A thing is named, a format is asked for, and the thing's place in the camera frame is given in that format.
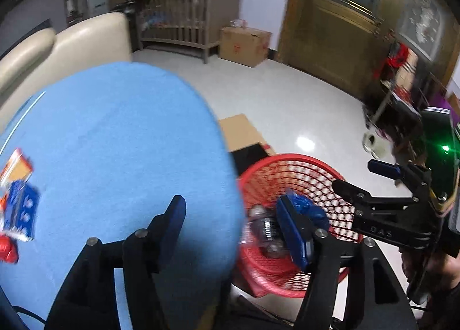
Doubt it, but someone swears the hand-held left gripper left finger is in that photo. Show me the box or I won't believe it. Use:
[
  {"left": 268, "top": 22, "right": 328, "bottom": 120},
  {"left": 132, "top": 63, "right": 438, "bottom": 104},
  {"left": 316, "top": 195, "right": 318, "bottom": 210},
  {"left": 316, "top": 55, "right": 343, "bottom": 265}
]
[{"left": 47, "top": 195, "right": 187, "bottom": 330}]

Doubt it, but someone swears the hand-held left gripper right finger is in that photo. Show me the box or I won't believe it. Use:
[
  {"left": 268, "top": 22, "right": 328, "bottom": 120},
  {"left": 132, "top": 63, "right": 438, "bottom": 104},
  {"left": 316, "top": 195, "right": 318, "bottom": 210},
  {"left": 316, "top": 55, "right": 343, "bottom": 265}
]
[{"left": 276, "top": 194, "right": 419, "bottom": 330}]

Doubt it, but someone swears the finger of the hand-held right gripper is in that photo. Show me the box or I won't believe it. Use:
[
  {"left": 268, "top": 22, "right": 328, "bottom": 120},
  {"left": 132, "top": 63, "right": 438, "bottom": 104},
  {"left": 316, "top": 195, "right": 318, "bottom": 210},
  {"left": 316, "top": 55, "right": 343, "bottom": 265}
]
[
  {"left": 331, "top": 178, "right": 415, "bottom": 213},
  {"left": 367, "top": 159, "right": 432, "bottom": 194}
]

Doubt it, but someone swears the blue plastic wrapper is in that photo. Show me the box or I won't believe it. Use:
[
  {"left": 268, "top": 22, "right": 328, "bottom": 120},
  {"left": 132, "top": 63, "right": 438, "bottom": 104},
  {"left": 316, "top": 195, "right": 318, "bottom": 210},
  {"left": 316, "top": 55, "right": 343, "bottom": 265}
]
[{"left": 287, "top": 190, "right": 329, "bottom": 233}]

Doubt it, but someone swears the red plastic mesh basket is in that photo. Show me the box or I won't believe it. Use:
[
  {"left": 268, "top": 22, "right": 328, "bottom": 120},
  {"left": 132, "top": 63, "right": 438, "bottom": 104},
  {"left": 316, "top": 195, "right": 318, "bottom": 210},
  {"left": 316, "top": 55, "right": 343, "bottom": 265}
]
[{"left": 237, "top": 153, "right": 363, "bottom": 298}]

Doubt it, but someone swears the white plastic container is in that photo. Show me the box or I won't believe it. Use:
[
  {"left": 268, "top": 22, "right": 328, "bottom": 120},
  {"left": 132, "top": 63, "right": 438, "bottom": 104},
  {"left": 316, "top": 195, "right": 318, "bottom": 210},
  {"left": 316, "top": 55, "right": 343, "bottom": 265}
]
[{"left": 361, "top": 129, "right": 387, "bottom": 158}]

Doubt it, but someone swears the clear plastic bottle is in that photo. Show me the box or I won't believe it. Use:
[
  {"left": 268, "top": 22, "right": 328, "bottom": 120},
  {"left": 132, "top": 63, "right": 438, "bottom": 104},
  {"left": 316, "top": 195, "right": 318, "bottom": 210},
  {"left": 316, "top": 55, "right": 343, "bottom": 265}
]
[{"left": 244, "top": 204, "right": 288, "bottom": 259}]

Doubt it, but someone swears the cluttered metal rack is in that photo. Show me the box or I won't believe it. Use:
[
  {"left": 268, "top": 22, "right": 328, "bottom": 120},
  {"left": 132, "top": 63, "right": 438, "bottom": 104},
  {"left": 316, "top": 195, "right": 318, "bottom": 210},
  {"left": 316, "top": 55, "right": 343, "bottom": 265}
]
[{"left": 363, "top": 75, "right": 450, "bottom": 151}]

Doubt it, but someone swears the blue tablecloth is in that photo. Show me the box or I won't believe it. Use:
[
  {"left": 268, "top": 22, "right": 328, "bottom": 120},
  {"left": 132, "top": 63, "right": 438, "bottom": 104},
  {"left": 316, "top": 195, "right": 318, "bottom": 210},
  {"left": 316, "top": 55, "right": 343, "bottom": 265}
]
[{"left": 0, "top": 61, "right": 247, "bottom": 330}]

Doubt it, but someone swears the flat cardboard sheet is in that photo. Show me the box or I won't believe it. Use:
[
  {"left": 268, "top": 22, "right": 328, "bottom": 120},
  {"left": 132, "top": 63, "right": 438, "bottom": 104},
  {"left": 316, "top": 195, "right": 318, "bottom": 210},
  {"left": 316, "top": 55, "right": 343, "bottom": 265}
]
[{"left": 218, "top": 113, "right": 277, "bottom": 156}]

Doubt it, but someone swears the red hanging decoration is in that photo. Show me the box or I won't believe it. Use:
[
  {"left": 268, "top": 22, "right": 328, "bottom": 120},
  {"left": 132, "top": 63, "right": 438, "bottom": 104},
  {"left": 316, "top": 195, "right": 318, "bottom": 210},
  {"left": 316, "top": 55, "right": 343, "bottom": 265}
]
[{"left": 374, "top": 42, "right": 410, "bottom": 79}]

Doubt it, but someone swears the wooden door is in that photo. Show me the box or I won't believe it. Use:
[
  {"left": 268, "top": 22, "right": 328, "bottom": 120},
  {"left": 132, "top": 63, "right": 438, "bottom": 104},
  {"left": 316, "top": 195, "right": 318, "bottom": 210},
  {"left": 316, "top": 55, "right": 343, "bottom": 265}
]
[{"left": 278, "top": 0, "right": 410, "bottom": 100}]

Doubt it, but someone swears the blue snack packet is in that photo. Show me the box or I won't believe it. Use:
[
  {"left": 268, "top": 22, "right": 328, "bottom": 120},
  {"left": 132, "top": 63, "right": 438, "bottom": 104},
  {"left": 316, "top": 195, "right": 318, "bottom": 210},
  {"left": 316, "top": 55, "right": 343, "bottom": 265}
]
[{"left": 3, "top": 181, "right": 40, "bottom": 242}]

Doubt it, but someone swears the orange and white packet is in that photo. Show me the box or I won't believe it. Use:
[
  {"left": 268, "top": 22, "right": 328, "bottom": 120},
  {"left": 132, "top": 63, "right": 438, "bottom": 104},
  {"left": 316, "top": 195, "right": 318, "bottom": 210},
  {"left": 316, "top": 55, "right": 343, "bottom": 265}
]
[{"left": 0, "top": 148, "right": 35, "bottom": 187}]

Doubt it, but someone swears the red wrapper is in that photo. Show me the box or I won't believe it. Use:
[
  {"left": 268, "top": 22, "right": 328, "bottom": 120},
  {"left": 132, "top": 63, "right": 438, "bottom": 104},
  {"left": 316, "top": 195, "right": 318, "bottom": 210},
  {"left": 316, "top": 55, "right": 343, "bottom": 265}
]
[{"left": 0, "top": 234, "right": 19, "bottom": 264}]

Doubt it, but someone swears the brown cardboard box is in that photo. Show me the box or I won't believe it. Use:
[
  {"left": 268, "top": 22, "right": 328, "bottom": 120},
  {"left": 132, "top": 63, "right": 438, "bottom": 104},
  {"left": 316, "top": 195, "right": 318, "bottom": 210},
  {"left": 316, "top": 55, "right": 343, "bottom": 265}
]
[{"left": 218, "top": 26, "right": 273, "bottom": 68}]

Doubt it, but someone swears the cream leather sofa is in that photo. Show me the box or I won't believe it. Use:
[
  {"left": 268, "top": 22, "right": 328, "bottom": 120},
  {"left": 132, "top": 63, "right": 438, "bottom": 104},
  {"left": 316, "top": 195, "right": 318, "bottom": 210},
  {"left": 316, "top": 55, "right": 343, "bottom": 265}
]
[{"left": 0, "top": 12, "right": 132, "bottom": 129}]

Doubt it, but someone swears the wooden baby crib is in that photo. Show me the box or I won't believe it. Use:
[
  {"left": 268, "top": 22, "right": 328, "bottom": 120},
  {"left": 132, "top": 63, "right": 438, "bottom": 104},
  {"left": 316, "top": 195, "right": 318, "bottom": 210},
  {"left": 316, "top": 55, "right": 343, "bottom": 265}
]
[{"left": 124, "top": 0, "right": 241, "bottom": 64}]

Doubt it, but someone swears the framed wall picture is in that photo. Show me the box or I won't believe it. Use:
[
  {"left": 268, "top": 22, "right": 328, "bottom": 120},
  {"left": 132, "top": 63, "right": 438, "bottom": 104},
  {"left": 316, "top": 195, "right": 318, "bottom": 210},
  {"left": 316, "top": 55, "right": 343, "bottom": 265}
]
[{"left": 395, "top": 0, "right": 457, "bottom": 61}]

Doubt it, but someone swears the black cable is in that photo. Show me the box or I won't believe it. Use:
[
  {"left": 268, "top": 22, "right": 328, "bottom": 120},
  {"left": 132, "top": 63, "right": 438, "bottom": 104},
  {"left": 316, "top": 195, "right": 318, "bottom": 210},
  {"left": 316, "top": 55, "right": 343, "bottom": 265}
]
[{"left": 14, "top": 306, "right": 47, "bottom": 327}]

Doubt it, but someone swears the wall shelf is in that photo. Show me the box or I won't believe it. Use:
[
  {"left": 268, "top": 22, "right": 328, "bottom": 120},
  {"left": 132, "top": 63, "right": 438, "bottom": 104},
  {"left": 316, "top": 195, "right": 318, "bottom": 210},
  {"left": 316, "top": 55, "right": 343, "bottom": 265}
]
[{"left": 63, "top": 0, "right": 85, "bottom": 26}]

